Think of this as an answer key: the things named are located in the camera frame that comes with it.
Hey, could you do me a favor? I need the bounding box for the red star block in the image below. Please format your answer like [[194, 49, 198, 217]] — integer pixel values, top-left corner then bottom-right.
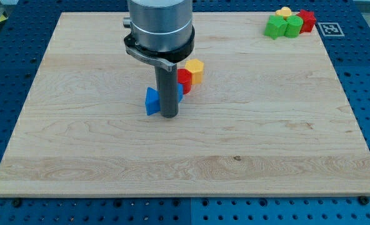
[[297, 9, 316, 34]]

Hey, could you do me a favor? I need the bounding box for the green cylinder block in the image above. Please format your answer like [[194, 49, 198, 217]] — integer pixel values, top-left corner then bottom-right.
[[284, 15, 304, 38]]

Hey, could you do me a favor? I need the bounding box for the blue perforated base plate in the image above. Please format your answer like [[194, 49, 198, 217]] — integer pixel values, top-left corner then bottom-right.
[[0, 0, 370, 224]]

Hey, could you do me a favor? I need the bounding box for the blue triangle block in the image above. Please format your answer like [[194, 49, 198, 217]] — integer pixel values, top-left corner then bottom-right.
[[145, 87, 161, 116]]

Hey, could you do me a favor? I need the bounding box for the red cylinder block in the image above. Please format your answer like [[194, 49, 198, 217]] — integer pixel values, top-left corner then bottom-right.
[[177, 69, 192, 94]]

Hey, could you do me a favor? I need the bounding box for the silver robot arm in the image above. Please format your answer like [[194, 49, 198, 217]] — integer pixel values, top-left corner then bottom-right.
[[123, 0, 195, 118]]

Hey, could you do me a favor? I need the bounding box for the yellow hexagon block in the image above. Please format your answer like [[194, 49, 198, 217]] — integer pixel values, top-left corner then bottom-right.
[[185, 59, 204, 84]]

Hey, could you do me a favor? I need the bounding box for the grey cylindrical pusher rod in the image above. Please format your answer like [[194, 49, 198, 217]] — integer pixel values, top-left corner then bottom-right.
[[155, 64, 179, 118]]

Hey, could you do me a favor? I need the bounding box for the green star block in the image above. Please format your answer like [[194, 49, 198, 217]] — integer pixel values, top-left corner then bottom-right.
[[264, 16, 288, 39]]

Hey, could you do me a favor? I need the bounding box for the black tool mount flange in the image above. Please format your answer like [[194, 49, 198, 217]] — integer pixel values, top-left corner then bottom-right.
[[124, 26, 195, 72]]

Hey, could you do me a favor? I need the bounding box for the fiducial marker tag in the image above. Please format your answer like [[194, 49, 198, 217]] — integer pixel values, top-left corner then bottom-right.
[[318, 22, 344, 37]]

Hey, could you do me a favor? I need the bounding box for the yellow heart block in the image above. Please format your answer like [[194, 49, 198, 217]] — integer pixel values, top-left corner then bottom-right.
[[275, 6, 293, 20]]

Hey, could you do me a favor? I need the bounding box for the wooden board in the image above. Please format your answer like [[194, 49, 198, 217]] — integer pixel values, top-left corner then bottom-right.
[[0, 12, 370, 198]]

